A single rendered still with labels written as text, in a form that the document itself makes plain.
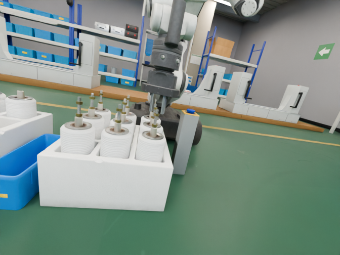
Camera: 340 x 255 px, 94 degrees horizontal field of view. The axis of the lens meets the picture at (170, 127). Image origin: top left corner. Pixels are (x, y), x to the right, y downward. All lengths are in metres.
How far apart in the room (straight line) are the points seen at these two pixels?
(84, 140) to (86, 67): 2.25
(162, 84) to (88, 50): 2.31
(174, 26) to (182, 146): 0.50
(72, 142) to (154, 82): 0.30
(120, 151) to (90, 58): 2.29
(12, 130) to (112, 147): 0.38
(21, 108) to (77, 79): 1.90
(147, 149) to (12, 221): 0.41
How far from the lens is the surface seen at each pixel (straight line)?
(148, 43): 6.62
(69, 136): 0.54
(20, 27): 6.09
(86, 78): 2.68
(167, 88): 0.48
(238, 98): 3.18
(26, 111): 0.88
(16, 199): 0.66
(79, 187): 0.58
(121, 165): 0.51
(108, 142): 0.52
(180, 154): 0.77
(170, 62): 0.47
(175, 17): 0.46
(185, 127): 0.72
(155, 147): 0.51
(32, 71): 2.95
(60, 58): 5.69
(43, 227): 0.61
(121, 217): 0.60
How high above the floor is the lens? 0.45
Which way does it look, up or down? 17 degrees down
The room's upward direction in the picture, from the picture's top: 12 degrees clockwise
